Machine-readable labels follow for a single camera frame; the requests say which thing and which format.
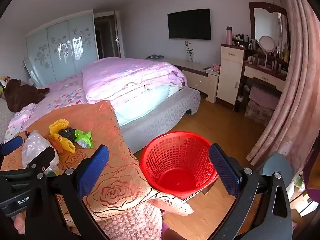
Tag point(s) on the row of cosmetic bottles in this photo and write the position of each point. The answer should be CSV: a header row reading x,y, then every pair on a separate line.
x,y
240,38

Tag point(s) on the brown framed room door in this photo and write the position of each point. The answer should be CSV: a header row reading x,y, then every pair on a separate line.
x,y
118,35

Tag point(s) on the brown framed dresser mirror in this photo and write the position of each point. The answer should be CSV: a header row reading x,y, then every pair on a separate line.
x,y
267,22

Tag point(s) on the round white makeup mirror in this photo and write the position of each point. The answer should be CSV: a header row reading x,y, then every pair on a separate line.
x,y
266,43

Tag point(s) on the glass door floral wardrobe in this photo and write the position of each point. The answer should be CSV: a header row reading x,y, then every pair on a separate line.
x,y
62,42

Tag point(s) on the pink folded quilt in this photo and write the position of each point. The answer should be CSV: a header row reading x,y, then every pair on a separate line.
x,y
125,77

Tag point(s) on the light blue duvet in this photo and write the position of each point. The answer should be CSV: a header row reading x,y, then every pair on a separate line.
x,y
140,102

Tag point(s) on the colourful small plush toy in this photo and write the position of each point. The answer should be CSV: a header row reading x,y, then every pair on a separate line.
x,y
3,83

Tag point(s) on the yellow foam fruit net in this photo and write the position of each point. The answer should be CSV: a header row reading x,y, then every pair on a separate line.
x,y
58,125

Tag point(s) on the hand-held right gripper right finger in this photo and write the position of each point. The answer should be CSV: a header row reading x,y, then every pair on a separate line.
x,y
225,170

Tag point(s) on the orange rose pattern tablecloth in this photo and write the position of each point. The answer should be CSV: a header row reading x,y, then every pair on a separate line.
x,y
105,130

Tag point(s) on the pink floral ornament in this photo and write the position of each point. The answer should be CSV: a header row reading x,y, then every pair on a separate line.
x,y
216,67

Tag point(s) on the pink floral curtain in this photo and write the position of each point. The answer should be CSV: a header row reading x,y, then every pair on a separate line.
x,y
295,92

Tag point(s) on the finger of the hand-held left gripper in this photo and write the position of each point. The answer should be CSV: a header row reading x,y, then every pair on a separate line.
x,y
11,145
43,156

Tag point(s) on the red plastic mesh basket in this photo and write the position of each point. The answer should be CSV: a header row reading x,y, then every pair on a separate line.
x,y
175,177

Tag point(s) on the pink floral bedsheet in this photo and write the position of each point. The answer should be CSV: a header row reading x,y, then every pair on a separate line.
x,y
65,95

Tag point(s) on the maroon cloth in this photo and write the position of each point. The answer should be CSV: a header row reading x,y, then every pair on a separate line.
x,y
313,175

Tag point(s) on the light blue plastic stool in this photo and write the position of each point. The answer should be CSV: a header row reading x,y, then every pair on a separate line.
x,y
280,165

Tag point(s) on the clear glass vase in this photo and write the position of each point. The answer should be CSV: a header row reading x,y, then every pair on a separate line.
x,y
191,58

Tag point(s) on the grey upholstered bed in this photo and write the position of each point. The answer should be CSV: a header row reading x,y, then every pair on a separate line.
x,y
162,120

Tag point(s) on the cream low television cabinet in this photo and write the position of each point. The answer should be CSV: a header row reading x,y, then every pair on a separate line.
x,y
197,80

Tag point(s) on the large brown teddy bear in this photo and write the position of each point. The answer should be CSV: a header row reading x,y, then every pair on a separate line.
x,y
20,95

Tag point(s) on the cream tall side cabinet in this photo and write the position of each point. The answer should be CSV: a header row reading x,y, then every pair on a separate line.
x,y
228,80

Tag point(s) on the black plastic bag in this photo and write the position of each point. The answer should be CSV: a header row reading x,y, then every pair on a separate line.
x,y
66,133

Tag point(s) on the purple cloth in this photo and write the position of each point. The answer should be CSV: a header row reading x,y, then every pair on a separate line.
x,y
167,233

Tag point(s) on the yellow foam net red sticker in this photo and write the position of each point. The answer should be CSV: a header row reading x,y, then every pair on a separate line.
x,y
65,143

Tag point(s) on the clear plastic bag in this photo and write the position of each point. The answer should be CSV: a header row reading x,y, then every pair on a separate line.
x,y
37,145

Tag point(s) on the patterned storage box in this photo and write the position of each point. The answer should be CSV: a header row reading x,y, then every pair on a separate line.
x,y
257,113

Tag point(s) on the cream brown dressing table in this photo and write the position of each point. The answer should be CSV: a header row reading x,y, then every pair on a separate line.
x,y
265,76

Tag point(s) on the dark stool pink cushion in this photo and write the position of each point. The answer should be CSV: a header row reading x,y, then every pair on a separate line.
x,y
262,97

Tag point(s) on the green snack wrapper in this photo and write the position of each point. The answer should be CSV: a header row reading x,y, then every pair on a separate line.
x,y
83,137

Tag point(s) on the pink fleece cloth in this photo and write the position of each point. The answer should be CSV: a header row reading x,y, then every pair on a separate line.
x,y
135,222

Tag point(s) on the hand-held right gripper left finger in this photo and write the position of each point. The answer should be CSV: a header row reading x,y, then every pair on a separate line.
x,y
93,170

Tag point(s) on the black wall television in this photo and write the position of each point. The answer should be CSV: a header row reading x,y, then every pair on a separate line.
x,y
188,25

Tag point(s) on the pink rose stem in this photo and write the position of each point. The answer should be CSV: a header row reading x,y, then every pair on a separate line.
x,y
187,43

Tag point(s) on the pink thermos bottle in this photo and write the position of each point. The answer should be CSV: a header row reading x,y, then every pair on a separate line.
x,y
229,37

